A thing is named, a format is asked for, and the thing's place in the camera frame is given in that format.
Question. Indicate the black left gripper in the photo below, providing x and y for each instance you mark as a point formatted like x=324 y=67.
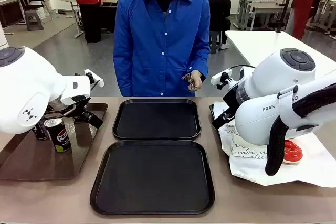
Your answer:
x=78 y=110

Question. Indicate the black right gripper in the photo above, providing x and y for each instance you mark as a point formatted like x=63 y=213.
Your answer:
x=231 y=100

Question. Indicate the black Pepsi can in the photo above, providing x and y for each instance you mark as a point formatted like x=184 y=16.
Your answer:
x=59 y=134
x=40 y=130

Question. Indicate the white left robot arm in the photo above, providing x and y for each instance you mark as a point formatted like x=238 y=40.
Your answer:
x=26 y=85

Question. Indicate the person's right forearm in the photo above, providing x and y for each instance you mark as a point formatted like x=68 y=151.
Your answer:
x=123 y=74

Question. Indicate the person's left forearm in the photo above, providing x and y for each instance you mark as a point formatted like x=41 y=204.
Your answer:
x=204 y=64

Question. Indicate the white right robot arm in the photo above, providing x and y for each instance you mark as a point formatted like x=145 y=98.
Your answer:
x=262 y=119

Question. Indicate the person's left hand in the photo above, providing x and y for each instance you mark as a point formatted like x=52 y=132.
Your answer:
x=197 y=78

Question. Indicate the script printed paper bag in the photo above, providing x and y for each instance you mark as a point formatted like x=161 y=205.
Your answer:
x=244 y=150

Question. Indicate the smaller black serving tray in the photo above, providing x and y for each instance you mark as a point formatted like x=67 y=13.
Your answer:
x=157 y=119

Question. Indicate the red glazed donut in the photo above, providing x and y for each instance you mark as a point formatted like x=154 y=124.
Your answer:
x=294 y=153

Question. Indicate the dark stool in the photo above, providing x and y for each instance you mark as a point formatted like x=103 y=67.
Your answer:
x=215 y=41

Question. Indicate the brown plastic tray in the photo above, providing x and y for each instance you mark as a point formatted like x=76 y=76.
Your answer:
x=26 y=161

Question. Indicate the larger black serving tray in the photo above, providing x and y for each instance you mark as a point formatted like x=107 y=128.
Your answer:
x=152 y=179

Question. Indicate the white side table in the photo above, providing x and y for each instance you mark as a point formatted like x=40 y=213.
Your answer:
x=262 y=45

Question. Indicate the large white paper sheet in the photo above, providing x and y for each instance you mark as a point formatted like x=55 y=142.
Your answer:
x=302 y=174

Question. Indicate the person in blue shirt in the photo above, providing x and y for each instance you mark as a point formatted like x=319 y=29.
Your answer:
x=157 y=37

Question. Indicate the grey background desk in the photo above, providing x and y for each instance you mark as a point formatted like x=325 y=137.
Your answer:
x=76 y=11

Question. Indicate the seated person in black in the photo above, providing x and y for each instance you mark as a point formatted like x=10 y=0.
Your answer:
x=219 y=6

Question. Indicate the grey plastic stool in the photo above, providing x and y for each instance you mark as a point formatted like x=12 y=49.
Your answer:
x=34 y=20

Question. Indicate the black office chair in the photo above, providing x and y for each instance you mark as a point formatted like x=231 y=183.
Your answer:
x=39 y=1

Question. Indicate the black stand pole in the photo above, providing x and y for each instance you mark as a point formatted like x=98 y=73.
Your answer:
x=286 y=1

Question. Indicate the person in red dress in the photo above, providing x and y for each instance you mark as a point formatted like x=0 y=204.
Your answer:
x=302 y=3

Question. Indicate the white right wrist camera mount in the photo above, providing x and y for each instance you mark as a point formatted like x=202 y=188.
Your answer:
x=219 y=77

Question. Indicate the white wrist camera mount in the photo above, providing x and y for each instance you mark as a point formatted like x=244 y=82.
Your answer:
x=95 y=78
x=219 y=77

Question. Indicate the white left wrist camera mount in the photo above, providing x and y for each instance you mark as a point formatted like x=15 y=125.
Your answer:
x=95 y=78

